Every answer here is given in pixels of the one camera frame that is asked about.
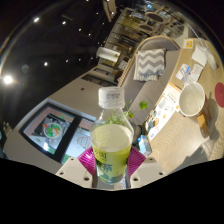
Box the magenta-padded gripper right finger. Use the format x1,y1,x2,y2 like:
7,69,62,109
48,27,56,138
125,146,167,189

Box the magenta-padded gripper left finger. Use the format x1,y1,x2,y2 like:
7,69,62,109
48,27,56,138
54,146,99,189

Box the green-labelled clear drink bottle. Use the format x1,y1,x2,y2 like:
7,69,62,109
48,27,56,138
89,86,135,184

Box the light blue tissue pack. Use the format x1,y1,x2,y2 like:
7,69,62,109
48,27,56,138
137,134,153,157

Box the window with festive stickers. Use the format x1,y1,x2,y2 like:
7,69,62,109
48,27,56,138
18,102,96,164

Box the green potted plant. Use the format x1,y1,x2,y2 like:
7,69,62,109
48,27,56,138
114,98,149,141

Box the printed paper menu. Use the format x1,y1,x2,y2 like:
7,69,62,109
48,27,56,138
146,83,183,141

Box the grey curved sofa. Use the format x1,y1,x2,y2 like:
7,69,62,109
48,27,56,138
114,34,183,134

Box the tan mug with white inside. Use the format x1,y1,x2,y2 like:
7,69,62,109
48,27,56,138
178,81,211,129

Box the grey white chevron pillow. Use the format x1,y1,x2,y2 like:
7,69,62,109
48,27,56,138
133,48,167,82

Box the white flat box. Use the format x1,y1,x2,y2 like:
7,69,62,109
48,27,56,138
175,63,195,83

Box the flat round red coaster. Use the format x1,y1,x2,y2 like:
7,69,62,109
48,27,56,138
214,82,224,108

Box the white round column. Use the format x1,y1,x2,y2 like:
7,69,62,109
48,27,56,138
95,45,120,63

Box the group of ceiling spotlights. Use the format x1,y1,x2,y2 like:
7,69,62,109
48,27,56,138
1,11,101,86

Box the yellow square table sticker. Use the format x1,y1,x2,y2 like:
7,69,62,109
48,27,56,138
183,38,198,49

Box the group of dining chairs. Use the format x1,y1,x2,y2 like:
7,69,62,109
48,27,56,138
131,1,188,36

